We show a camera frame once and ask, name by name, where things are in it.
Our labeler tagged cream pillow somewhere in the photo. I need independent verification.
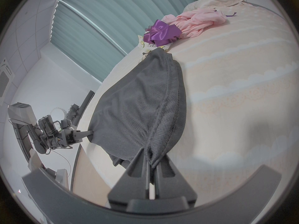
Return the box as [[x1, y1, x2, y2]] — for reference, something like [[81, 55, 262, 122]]
[[183, 0, 247, 12]]

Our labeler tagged blue-green curtain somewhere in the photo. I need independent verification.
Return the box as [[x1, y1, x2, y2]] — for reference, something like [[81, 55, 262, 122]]
[[50, 2, 110, 82], [58, 0, 211, 55]]

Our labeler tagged dark grey garment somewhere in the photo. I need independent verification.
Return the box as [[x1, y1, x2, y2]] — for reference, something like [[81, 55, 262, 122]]
[[66, 104, 80, 119]]

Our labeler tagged white ceiling air conditioner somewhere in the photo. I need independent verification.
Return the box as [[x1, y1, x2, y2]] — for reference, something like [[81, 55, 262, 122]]
[[0, 59, 15, 104]]

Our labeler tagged black cable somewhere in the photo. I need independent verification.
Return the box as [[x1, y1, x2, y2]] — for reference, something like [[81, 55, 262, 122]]
[[50, 149, 71, 170]]

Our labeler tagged purple satin garment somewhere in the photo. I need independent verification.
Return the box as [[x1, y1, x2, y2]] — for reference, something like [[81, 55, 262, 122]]
[[143, 12, 237, 47]]

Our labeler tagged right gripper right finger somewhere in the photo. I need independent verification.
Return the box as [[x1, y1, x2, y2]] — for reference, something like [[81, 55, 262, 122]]
[[154, 156, 198, 206]]

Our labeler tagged round white mirror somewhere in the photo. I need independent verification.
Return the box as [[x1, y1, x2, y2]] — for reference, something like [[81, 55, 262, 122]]
[[50, 107, 67, 117]]

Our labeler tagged bed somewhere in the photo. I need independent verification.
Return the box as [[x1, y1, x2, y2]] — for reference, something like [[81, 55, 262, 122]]
[[70, 0, 299, 207]]

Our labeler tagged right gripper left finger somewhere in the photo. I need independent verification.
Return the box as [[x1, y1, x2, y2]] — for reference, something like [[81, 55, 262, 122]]
[[107, 147, 150, 206]]

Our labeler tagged white printed garment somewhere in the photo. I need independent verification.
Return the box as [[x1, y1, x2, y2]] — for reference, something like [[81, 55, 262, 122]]
[[137, 35, 174, 63]]

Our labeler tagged black T-shirt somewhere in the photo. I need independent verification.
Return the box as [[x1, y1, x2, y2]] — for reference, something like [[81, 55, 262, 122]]
[[88, 48, 187, 184]]

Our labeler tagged pink garment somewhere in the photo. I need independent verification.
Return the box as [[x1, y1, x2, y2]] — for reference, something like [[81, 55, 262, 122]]
[[162, 7, 227, 40]]

